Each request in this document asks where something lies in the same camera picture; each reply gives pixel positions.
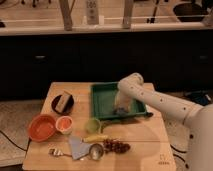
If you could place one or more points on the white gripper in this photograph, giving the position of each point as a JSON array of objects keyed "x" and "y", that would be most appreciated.
[{"x": 122, "y": 101}]

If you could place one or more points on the yellow blue sponge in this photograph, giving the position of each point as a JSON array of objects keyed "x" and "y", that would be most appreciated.
[{"x": 120, "y": 111}]

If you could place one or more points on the green plastic tray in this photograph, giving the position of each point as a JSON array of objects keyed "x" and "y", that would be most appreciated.
[{"x": 103, "y": 100}]

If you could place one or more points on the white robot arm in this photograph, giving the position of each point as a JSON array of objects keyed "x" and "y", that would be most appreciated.
[{"x": 198, "y": 118}]

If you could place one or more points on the green pepper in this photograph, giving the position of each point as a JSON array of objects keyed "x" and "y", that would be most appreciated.
[{"x": 106, "y": 123}]

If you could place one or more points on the black spoon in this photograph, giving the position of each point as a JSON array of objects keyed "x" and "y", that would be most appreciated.
[{"x": 149, "y": 114}]

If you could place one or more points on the light green cup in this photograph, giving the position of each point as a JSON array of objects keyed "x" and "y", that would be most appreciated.
[{"x": 92, "y": 126}]

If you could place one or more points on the bunch of dark grapes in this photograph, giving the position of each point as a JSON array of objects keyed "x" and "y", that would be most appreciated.
[{"x": 116, "y": 146}]

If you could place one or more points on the yellow corn cob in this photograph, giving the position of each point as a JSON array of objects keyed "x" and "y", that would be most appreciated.
[{"x": 95, "y": 138}]

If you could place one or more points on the slice of cake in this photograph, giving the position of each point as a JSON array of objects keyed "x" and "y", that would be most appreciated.
[{"x": 63, "y": 101}]

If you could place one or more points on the small orange cup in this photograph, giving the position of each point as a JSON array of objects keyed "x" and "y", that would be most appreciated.
[{"x": 64, "y": 124}]

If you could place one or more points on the blue grey cloth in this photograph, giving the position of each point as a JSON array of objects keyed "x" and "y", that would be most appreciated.
[{"x": 79, "y": 149}]

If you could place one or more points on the orange bowl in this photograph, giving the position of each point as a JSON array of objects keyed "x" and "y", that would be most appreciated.
[{"x": 41, "y": 128}]

